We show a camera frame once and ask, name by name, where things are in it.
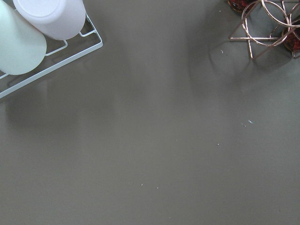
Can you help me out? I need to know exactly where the dark sauce bottle front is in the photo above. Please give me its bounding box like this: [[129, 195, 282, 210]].
[[284, 28, 300, 53]]

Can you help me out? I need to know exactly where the dark sauce bottle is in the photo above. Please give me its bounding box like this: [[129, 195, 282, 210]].
[[284, 28, 300, 53], [227, 0, 254, 12]]

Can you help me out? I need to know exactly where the white cup rack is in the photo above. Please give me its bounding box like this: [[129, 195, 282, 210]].
[[0, 0, 103, 97]]

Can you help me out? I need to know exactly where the pale green plastic cup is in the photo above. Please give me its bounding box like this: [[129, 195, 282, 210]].
[[0, 1, 47, 75]]

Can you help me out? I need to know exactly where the pink plastic cup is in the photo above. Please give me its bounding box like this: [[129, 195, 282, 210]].
[[13, 0, 86, 40]]

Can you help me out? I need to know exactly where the copper wire bottle rack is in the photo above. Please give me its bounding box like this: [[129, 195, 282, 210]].
[[228, 0, 300, 59]]

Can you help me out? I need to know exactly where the dark sauce bottle back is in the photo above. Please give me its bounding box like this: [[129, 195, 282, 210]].
[[227, 0, 254, 12]]

